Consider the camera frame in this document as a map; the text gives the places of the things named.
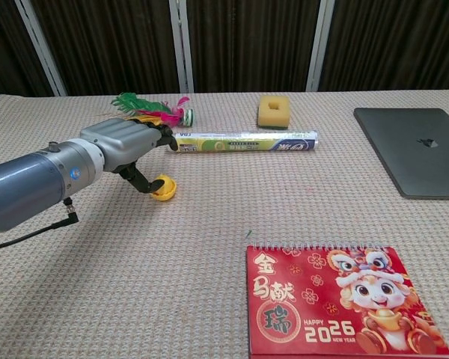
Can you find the left black-fingered robot hand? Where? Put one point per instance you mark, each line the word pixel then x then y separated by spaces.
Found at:
pixel 123 142

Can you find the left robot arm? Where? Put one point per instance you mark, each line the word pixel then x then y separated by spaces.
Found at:
pixel 26 187

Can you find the colourful feather shuttlecock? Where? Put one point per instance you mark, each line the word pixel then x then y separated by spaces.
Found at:
pixel 149 110

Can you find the beige woven tablecloth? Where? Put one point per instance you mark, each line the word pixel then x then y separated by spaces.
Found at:
pixel 194 224

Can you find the yellow sponge with square hole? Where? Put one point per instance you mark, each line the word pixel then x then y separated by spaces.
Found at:
pixel 274 116

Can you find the red 2026 desk calendar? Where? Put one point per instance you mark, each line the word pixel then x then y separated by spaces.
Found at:
pixel 333 306

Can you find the grey closed laptop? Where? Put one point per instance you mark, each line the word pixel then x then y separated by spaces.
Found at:
pixel 423 157

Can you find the white metal frame post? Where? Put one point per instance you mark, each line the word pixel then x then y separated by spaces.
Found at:
pixel 320 45
pixel 41 48
pixel 181 45

